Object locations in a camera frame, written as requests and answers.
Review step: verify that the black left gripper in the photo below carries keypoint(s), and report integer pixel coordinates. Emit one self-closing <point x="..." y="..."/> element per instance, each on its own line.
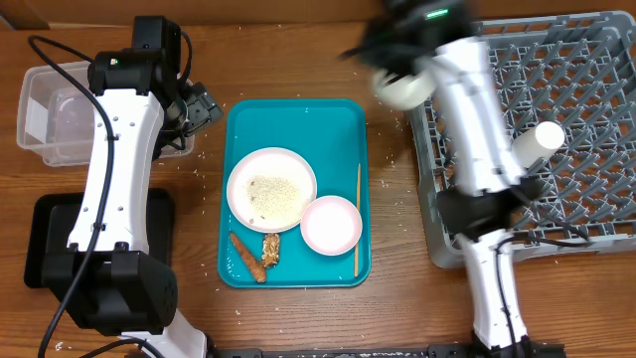
<point x="202" y="106"/>

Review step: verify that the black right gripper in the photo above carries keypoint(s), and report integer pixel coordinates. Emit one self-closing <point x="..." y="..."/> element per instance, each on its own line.
<point x="377" y="52"/>

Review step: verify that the light green bowl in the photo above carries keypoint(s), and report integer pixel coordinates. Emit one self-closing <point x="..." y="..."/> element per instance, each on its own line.
<point x="405" y="93"/>

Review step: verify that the white cup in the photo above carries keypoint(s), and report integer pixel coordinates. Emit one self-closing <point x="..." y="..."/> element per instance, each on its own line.
<point x="540" y="142"/>

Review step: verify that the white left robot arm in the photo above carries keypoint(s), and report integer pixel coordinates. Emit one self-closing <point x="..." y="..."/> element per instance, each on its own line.
<point x="106" y="278"/>

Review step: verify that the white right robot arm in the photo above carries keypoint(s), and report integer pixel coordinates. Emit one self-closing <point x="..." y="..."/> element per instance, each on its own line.
<point x="489" y="183"/>

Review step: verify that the grey dishwasher rack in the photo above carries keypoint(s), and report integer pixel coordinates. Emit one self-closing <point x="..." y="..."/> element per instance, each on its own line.
<point x="579" y="71"/>

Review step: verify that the large pink plate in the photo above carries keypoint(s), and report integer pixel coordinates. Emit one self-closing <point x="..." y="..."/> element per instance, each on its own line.
<point x="270" y="188"/>

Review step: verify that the teal plastic tray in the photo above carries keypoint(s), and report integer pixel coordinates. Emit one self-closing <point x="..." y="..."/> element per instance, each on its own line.
<point x="331" y="135"/>

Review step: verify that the clear plastic bin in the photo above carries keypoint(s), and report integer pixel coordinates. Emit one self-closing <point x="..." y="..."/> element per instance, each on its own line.
<point x="56" y="121"/>

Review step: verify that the brown food scrap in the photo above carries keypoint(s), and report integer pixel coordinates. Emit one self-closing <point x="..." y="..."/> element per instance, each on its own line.
<point x="270" y="250"/>

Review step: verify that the brown sausage piece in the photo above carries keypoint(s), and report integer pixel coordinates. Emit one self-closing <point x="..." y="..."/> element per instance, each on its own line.
<point x="255" y="268"/>

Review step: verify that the black plastic tray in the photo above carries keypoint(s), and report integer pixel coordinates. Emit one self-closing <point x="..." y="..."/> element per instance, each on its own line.
<point x="55" y="216"/>

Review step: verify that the wooden chopstick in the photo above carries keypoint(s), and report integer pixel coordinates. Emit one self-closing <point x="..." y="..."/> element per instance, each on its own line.
<point x="358" y="222"/>

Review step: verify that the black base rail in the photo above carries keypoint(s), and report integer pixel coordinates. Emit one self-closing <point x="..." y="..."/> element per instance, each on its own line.
<point x="348" y="353"/>

